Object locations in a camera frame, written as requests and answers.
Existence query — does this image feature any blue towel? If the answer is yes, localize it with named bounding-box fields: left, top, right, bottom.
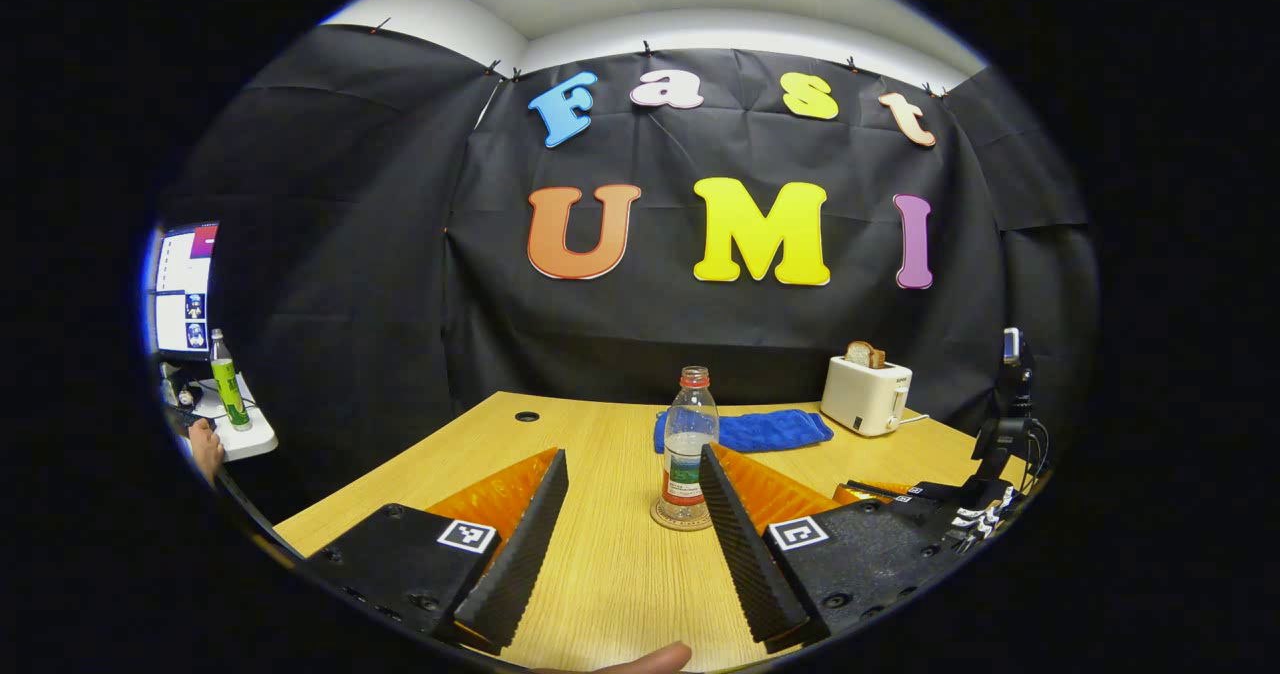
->
left=654, top=409, right=835, bottom=455

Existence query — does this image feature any white side table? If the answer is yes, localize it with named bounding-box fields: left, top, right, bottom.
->
left=165, top=374, right=280, bottom=463

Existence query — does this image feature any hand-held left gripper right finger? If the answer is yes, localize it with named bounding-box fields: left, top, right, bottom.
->
left=698, top=442, right=968, bottom=655

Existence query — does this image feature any green drink bottle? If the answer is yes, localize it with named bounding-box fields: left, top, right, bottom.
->
left=208, top=329, right=252, bottom=432

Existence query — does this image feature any computer monitor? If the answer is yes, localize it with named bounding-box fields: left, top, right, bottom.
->
left=150, top=221, right=221, bottom=360

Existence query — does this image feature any clear plastic water bottle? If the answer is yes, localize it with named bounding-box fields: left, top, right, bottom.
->
left=658, top=366, right=721, bottom=525

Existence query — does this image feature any white toaster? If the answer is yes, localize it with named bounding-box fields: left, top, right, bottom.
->
left=820, top=356, right=914, bottom=438

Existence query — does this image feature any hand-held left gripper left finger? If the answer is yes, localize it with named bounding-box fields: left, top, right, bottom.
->
left=303, top=447, right=571, bottom=655

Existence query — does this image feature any black backdrop cloth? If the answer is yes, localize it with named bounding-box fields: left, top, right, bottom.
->
left=160, top=24, right=1101, bottom=500

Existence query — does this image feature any round wooden coaster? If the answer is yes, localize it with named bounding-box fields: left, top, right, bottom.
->
left=650, top=494, right=716, bottom=533

